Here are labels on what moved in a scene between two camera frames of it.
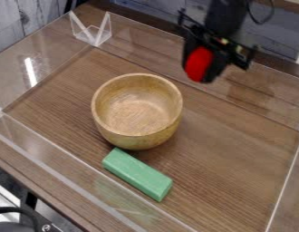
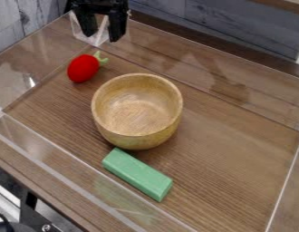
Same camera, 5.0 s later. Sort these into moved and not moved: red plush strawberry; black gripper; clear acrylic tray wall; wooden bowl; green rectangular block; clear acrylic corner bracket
Moved: red plush strawberry; black gripper
Not moved: green rectangular block; clear acrylic corner bracket; clear acrylic tray wall; wooden bowl
